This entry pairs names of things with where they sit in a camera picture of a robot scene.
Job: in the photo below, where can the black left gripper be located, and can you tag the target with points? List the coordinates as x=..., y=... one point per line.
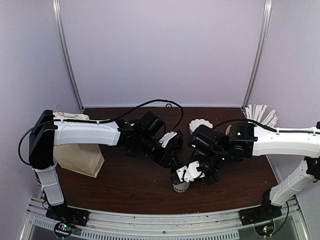
x=167, y=157

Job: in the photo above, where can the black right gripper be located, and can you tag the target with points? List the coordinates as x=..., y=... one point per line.
x=214, y=179

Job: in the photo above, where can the white paper coffee cup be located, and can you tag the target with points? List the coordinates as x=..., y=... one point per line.
x=181, y=187

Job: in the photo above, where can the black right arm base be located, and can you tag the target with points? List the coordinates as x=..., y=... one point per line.
x=259, y=214

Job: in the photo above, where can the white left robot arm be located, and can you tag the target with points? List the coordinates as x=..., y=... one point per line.
x=51, y=131

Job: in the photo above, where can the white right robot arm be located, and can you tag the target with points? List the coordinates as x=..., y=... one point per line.
x=245, y=140

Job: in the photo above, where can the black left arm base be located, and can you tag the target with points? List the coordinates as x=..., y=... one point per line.
x=68, y=215

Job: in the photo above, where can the black coffee lid on table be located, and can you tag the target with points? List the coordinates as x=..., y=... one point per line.
x=176, y=142

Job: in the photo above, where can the white scalloped bowl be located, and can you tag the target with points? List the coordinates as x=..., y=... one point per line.
x=195, y=123

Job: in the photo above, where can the brown cardboard cup carrier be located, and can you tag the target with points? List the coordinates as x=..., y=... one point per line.
x=227, y=131

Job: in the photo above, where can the paper cup holding straws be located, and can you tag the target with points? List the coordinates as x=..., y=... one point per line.
x=259, y=113

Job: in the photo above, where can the brown paper bag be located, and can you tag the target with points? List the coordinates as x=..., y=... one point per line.
x=85, y=159

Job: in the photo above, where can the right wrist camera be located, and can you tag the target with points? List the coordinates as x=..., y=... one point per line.
x=186, y=173

